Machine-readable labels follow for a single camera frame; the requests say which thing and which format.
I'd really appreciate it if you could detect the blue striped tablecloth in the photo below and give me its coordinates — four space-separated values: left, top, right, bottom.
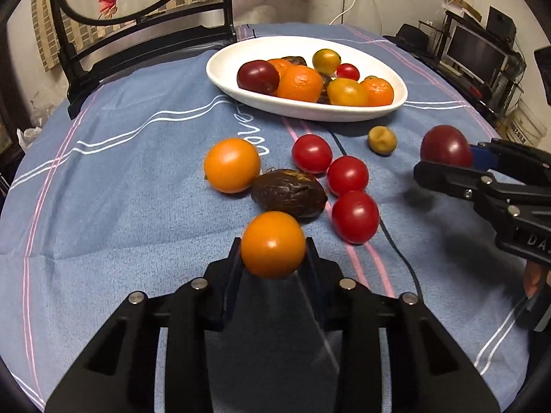
0 23 539 413

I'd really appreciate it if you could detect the black speaker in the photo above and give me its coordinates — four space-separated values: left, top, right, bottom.
486 6 517 39

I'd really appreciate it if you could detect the computer monitor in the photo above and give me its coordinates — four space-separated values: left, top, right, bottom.
443 23 511 82

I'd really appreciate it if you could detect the white oval plate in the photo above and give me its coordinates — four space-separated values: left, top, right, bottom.
206 36 409 122

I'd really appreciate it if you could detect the smooth orange tomato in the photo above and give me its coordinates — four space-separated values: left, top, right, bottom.
204 138 261 194
327 77 370 107
240 211 306 279

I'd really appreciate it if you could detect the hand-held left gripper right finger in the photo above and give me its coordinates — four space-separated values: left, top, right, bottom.
297 237 500 413

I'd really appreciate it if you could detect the small yellow green lime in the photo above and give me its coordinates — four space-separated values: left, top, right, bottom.
367 126 397 156

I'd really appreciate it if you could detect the white plastic bag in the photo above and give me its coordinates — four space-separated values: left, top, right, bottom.
16 127 44 152

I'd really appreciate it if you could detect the round embroidered screen on stand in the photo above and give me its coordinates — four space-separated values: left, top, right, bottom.
47 0 235 120

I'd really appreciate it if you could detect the white plastic bucket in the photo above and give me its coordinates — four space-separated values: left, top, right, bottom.
499 99 547 147

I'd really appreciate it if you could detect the long cardboard box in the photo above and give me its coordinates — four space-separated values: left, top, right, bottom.
445 0 483 22

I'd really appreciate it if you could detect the wrinkled dark passion fruit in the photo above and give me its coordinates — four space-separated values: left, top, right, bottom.
250 169 329 220

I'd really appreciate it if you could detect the white power cable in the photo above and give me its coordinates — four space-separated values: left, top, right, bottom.
329 0 360 27

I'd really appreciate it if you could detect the red cherry tomato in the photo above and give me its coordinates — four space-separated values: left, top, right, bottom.
336 63 361 82
292 134 333 174
326 155 370 197
331 190 380 245

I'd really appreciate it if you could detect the black desk rack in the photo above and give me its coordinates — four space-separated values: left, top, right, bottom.
430 9 528 115

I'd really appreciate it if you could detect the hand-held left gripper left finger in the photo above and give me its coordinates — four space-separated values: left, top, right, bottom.
45 236 246 413

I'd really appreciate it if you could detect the yellow green tomato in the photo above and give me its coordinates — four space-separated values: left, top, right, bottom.
312 49 342 75

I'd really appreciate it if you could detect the dark red plum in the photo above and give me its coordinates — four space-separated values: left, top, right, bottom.
236 60 280 94
420 125 473 168

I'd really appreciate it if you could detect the black hat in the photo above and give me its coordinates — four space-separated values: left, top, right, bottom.
383 23 431 50

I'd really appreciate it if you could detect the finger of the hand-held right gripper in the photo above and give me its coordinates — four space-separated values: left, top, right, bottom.
413 160 523 224
469 138 551 177

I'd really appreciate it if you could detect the person's right hand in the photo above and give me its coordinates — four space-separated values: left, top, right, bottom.
523 262 548 299

